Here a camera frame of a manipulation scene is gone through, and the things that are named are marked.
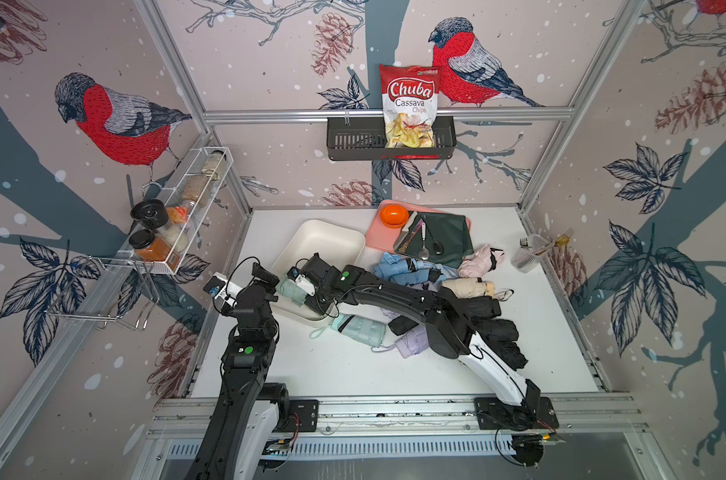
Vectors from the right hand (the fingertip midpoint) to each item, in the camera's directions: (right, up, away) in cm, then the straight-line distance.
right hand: (310, 298), depth 88 cm
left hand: (-12, +11, -13) cm, 21 cm away
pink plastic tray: (+24, +18, +23) cm, 37 cm away
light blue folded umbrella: (+30, +7, +9) cm, 33 cm away
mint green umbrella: (-5, +3, -3) cm, 6 cm away
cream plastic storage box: (+6, +15, +20) cm, 26 cm away
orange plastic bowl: (+27, +26, +26) cm, 46 cm away
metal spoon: (+38, +12, +18) cm, 44 cm away
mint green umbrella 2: (+16, -8, -3) cm, 18 cm away
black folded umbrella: (+55, -9, -6) cm, 56 cm away
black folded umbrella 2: (+57, -14, -11) cm, 60 cm away
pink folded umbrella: (+54, +9, +9) cm, 56 cm away
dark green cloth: (+45, +18, +22) cm, 53 cm away
